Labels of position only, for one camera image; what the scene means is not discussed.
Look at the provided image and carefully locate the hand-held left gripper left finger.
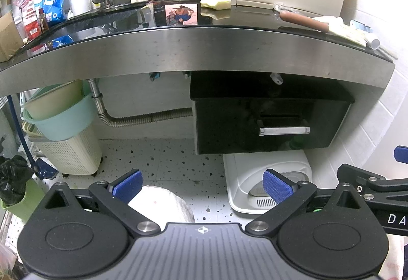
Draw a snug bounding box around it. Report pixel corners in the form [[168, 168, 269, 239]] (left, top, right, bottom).
[[41, 170, 161, 236]]

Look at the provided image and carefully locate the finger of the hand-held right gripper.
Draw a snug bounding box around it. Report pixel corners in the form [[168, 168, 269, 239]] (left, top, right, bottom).
[[337, 163, 408, 204], [394, 145, 408, 166]]

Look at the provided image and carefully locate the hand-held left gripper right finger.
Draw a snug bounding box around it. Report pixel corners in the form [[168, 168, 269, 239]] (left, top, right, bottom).
[[245, 168, 372, 237]]

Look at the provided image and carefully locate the black drawer with silver handle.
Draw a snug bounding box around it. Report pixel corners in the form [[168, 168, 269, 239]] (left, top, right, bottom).
[[189, 71, 356, 155]]

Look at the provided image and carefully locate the black steel-edged desktop counter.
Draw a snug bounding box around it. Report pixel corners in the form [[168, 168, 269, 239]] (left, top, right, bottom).
[[0, 1, 396, 99]]

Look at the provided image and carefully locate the white paper roll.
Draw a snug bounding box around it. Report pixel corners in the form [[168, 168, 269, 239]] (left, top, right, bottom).
[[127, 186, 196, 224]]

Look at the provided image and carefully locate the pink patterned cloth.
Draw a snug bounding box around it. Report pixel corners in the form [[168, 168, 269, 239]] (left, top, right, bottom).
[[384, 234, 408, 280]]

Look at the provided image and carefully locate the cream perforated laundry basket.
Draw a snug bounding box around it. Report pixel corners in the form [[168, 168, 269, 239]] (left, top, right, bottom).
[[27, 122, 103, 176]]

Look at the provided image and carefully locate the teal plastic basin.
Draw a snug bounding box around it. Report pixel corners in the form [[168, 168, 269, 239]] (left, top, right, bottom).
[[22, 93, 98, 142]]

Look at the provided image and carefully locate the green trash bin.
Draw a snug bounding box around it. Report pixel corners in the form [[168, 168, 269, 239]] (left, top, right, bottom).
[[0, 178, 46, 224]]

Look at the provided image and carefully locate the cream plastic basin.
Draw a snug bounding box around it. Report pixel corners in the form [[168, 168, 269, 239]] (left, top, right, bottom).
[[24, 79, 85, 119]]

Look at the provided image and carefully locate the black trash bag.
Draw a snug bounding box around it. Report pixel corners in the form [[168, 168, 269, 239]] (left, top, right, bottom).
[[0, 155, 34, 204]]

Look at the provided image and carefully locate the small brown bottle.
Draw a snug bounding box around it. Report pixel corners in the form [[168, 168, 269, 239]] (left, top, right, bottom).
[[37, 7, 48, 33]]

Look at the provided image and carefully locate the white plastic container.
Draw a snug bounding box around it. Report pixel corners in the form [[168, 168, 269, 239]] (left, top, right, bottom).
[[69, 0, 94, 15]]

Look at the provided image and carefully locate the cardboard box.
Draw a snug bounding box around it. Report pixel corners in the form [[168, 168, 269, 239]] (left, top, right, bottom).
[[0, 9, 26, 63]]

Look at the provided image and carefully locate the yellow soap bar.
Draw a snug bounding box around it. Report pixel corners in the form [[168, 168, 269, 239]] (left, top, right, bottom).
[[200, 0, 232, 10]]

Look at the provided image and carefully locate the red plastic packet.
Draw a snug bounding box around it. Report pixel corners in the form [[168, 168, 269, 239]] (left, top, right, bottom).
[[14, 0, 42, 39]]

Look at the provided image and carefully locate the corrugated metal drain hose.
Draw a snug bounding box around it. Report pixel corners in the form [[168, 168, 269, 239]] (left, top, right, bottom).
[[87, 77, 193, 127]]

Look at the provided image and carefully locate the brown-handled bristle brush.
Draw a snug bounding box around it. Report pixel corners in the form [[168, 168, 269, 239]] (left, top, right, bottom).
[[279, 10, 330, 33]]

